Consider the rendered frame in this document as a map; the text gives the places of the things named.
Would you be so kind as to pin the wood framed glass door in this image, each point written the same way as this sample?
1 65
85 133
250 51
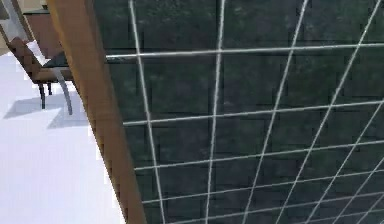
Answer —
240 113

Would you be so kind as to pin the dark glass top table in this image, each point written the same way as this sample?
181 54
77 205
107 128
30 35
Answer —
60 66

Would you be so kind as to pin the brown wooden cabinet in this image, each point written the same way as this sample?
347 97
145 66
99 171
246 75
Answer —
45 31

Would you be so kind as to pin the brown dining chair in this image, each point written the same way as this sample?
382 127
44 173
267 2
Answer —
28 63

